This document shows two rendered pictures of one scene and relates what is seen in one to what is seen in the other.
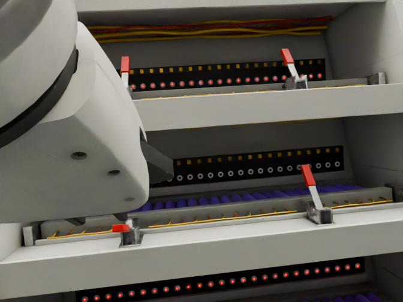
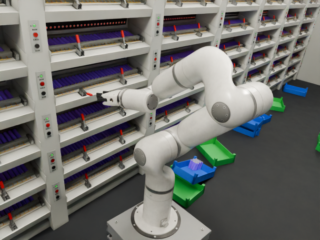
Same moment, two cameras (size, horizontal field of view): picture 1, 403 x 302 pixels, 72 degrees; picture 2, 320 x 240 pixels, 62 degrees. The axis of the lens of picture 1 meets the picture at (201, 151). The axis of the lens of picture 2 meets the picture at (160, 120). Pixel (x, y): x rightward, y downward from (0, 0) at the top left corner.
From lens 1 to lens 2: 1.13 m
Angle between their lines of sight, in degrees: 59
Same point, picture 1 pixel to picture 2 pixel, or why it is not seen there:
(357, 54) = (138, 22)
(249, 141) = not seen: hidden behind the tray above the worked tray
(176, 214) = (88, 83)
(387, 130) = not seen: hidden behind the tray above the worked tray
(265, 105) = (117, 55)
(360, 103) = (137, 52)
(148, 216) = (81, 85)
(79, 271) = (74, 103)
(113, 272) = (81, 102)
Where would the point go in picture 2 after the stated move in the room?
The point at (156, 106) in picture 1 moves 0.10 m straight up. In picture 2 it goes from (91, 57) to (90, 36)
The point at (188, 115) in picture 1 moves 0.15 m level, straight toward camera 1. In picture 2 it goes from (98, 59) to (117, 67)
